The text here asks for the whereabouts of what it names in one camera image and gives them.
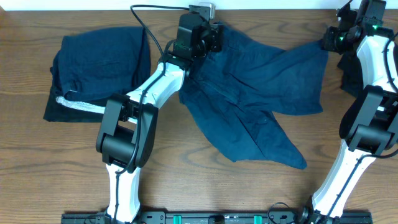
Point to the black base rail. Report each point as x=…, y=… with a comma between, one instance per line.
x=283, y=217

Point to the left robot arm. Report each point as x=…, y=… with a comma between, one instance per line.
x=127, y=132

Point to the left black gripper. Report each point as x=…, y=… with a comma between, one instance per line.
x=216, y=37

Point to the blue denim shorts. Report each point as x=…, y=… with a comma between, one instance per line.
x=233, y=96

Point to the black garment with logo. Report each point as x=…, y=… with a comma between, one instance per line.
x=352, y=79

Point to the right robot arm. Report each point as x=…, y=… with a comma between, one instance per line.
x=369, y=127

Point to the folded navy shorts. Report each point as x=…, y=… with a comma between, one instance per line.
x=96, y=64

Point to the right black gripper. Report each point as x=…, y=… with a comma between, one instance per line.
x=328, y=40

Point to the folded black shorts white stripe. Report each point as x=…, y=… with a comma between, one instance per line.
x=75, y=106

